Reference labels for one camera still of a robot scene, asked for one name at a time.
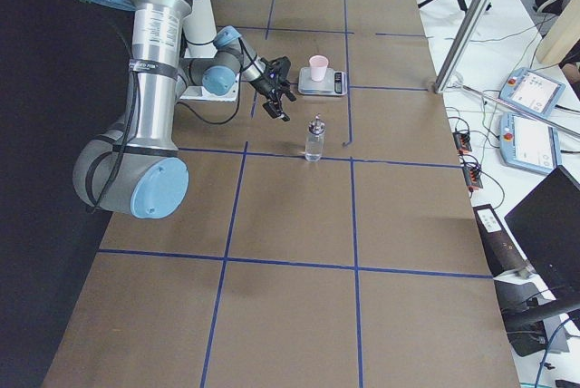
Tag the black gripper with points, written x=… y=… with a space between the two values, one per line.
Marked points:
x=265 y=84

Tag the pink plastic cup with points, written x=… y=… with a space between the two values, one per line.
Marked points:
x=318 y=65

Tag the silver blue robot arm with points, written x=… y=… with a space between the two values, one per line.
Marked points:
x=134 y=167

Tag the white digital kitchen scale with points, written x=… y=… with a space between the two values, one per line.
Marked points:
x=334 y=83

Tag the orange black connector block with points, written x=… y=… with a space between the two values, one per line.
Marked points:
x=462 y=142

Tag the far blue teach pendant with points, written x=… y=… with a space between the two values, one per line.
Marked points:
x=532 y=92

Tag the blue teach pendant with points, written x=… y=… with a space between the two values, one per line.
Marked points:
x=528 y=145
x=532 y=92

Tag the near blue teach pendant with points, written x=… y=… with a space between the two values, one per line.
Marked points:
x=528 y=145

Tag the brown box with label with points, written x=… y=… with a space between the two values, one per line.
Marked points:
x=501 y=252

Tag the black laptop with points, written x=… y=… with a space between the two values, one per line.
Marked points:
x=545 y=224

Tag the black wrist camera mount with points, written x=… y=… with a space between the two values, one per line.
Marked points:
x=281 y=66

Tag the aluminium frame post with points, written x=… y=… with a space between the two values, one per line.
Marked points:
x=460 y=44

